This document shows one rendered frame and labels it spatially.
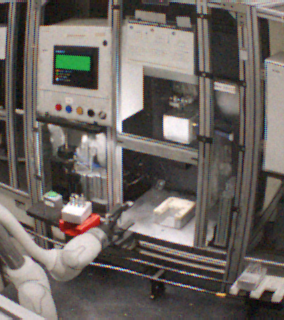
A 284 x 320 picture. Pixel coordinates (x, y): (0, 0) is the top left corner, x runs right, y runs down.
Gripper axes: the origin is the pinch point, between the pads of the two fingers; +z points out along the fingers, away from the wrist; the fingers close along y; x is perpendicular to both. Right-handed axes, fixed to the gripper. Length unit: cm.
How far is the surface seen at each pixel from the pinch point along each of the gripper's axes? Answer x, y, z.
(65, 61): 43, 53, 18
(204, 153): -20.6, 21.6, 22.6
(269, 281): -64, -26, 13
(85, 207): 28.8, -10.4, 11.9
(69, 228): 34.5, -20.4, 5.8
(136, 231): 9.3, -21.4, 21.7
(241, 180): -38.1, 14.2, 22.2
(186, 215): -6.6, -17.0, 37.9
